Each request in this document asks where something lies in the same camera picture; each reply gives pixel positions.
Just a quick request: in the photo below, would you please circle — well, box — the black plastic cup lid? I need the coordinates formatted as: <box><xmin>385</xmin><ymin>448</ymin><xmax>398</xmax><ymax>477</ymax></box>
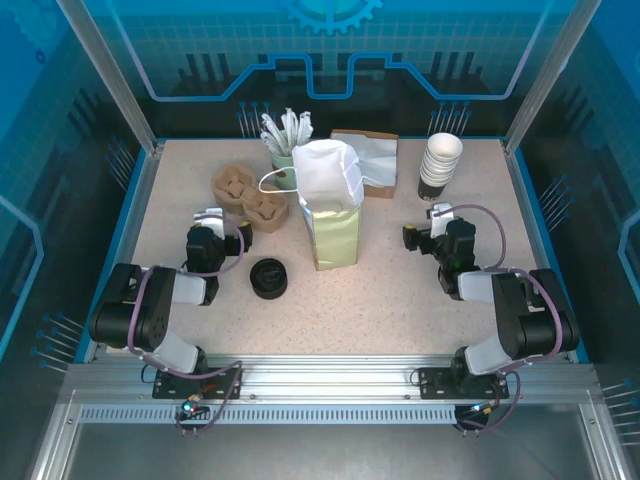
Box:
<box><xmin>249</xmin><ymin>257</ymin><xmax>290</xmax><ymax>289</ymax></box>

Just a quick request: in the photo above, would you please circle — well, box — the brown pulp cup carrier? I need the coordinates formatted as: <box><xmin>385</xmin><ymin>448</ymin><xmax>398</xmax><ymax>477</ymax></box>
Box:
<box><xmin>210</xmin><ymin>164</ymin><xmax>289</xmax><ymax>221</ymax></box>

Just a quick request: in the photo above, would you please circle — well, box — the printed paper carrier bag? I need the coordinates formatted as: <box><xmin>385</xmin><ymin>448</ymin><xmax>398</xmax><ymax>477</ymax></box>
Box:
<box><xmin>258</xmin><ymin>139</ymin><xmax>386</xmax><ymax>272</ymax></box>

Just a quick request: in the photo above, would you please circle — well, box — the pale green paper coffee cup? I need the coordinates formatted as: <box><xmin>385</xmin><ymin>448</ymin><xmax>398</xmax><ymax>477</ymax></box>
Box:
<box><xmin>426</xmin><ymin>132</ymin><xmax>465</xmax><ymax>167</ymax></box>

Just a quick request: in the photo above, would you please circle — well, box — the black printed paper cup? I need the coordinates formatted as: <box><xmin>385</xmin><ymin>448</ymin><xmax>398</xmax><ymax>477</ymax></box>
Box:
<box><xmin>417</xmin><ymin>179</ymin><xmax>448</xmax><ymax>204</ymax></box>

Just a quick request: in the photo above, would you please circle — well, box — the pale green straw holder cup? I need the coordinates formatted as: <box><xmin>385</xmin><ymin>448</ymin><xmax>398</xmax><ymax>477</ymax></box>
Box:
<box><xmin>271</xmin><ymin>149</ymin><xmax>301</xmax><ymax>192</ymax></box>

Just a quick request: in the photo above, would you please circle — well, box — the white napkin stack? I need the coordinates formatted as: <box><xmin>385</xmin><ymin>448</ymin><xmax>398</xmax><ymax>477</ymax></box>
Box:
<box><xmin>344</xmin><ymin>135</ymin><xmax>399</xmax><ymax>187</ymax></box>

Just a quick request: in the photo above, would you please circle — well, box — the brown cardboard napkin box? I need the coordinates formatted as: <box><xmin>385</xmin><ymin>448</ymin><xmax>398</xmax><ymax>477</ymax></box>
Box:
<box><xmin>329</xmin><ymin>128</ymin><xmax>400</xmax><ymax>200</ymax></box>

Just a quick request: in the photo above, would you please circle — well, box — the small LED circuit board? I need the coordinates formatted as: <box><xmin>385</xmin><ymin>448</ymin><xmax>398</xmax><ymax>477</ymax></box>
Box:
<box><xmin>175</xmin><ymin>397</ymin><xmax>210</xmax><ymax>420</ymax></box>
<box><xmin>457</xmin><ymin>399</ymin><xmax>503</xmax><ymax>420</ymax></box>

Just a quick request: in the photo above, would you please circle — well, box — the grey metal shelf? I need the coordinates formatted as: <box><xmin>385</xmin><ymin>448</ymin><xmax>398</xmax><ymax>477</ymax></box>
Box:
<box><xmin>27</xmin><ymin>423</ymin><xmax>619</xmax><ymax>480</ymax></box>

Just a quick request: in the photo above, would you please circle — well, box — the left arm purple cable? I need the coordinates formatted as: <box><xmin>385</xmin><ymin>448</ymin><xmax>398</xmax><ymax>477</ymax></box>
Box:
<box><xmin>127</xmin><ymin>215</ymin><xmax>246</xmax><ymax>436</ymax></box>

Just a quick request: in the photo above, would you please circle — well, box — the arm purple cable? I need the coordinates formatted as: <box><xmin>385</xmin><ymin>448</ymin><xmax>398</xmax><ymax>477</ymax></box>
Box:
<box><xmin>127</xmin><ymin>215</ymin><xmax>246</xmax><ymax>436</ymax></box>
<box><xmin>433</xmin><ymin>204</ymin><xmax>564</xmax><ymax>435</ymax></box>

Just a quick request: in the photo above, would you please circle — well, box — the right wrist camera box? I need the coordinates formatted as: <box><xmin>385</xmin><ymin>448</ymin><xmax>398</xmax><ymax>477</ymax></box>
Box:
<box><xmin>426</xmin><ymin>202</ymin><xmax>459</xmax><ymax>239</ymax></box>

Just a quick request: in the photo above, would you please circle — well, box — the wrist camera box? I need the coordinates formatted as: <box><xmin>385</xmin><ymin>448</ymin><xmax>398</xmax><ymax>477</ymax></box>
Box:
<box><xmin>426</xmin><ymin>202</ymin><xmax>459</xmax><ymax>239</ymax></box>
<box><xmin>193</xmin><ymin>208</ymin><xmax>225</xmax><ymax>236</ymax></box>

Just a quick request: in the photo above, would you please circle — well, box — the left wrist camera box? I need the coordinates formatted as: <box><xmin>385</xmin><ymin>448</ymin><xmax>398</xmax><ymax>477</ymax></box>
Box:
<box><xmin>193</xmin><ymin>208</ymin><xmax>225</xmax><ymax>236</ymax></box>

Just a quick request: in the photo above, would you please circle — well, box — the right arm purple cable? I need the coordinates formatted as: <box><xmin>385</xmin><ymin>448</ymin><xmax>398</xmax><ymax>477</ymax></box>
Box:
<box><xmin>433</xmin><ymin>204</ymin><xmax>564</xmax><ymax>435</ymax></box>

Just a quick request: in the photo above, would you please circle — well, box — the aluminium side rail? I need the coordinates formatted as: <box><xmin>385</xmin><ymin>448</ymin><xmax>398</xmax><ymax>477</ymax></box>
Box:
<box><xmin>82</xmin><ymin>141</ymin><xmax>167</xmax><ymax>364</ymax></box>
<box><xmin>501</xmin><ymin>138</ymin><xmax>591</xmax><ymax>364</ymax></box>

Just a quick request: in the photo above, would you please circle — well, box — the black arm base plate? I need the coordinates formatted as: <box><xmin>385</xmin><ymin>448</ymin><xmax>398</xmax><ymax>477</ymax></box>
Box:
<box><xmin>152</xmin><ymin>367</ymin><xmax>245</xmax><ymax>400</ymax></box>
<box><xmin>417</xmin><ymin>367</ymin><xmax>510</xmax><ymax>400</ymax></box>

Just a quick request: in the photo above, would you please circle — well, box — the long aluminium base rail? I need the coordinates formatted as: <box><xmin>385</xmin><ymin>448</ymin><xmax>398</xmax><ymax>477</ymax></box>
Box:
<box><xmin>64</xmin><ymin>353</ymin><xmax>601</xmax><ymax>407</ymax></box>

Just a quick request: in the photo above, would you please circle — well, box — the blue printed enclosure panel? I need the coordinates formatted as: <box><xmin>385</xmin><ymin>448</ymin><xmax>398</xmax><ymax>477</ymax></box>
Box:
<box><xmin>92</xmin><ymin>0</ymin><xmax>554</xmax><ymax>140</ymax></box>
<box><xmin>0</xmin><ymin>0</ymin><xmax>151</xmax><ymax>381</ymax></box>
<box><xmin>517</xmin><ymin>0</ymin><xmax>640</xmax><ymax>401</ymax></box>

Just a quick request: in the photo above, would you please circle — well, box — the slotted grey cable duct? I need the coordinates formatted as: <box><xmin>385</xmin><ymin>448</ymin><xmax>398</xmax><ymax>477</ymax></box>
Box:
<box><xmin>78</xmin><ymin>405</ymin><xmax>460</xmax><ymax>426</ymax></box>

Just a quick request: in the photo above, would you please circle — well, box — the aluminium frame post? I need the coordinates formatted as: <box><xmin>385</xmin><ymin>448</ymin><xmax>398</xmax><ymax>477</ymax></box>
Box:
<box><xmin>502</xmin><ymin>0</ymin><xmax>587</xmax><ymax>156</ymax></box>
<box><xmin>55</xmin><ymin>0</ymin><xmax>166</xmax><ymax>154</ymax></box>

